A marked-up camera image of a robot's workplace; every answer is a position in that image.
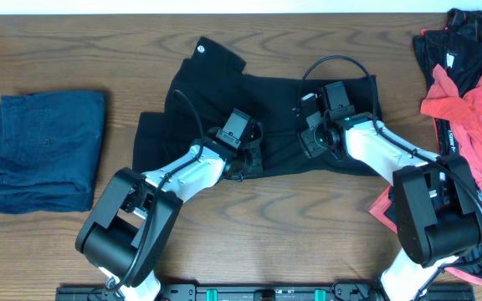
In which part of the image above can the black mounting rail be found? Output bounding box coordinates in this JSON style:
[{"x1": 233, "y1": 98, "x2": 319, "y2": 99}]
[{"x1": 55, "y1": 281, "x2": 476, "y2": 301}]

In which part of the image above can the black t-shirt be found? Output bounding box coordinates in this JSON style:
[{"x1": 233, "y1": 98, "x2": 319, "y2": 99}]
[{"x1": 132, "y1": 37, "x2": 374, "y2": 177}]

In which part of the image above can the black patterned garment with orange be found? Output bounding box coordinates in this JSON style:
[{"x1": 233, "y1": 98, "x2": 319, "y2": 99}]
[{"x1": 413, "y1": 8, "x2": 482, "y2": 96}]

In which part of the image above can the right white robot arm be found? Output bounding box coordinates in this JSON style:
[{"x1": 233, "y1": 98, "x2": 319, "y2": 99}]
[{"x1": 298, "y1": 92, "x2": 482, "y2": 300}]

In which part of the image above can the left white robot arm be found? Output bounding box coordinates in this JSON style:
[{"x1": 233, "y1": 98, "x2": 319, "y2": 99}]
[{"x1": 75, "y1": 121, "x2": 263, "y2": 300}]

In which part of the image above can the folded blue denim garment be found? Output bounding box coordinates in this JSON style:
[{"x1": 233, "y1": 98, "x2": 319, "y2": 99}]
[{"x1": 0, "y1": 90, "x2": 106, "y2": 214}]

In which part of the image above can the red and black garment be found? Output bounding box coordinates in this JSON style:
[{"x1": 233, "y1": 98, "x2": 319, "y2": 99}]
[{"x1": 368, "y1": 12, "x2": 482, "y2": 287}]

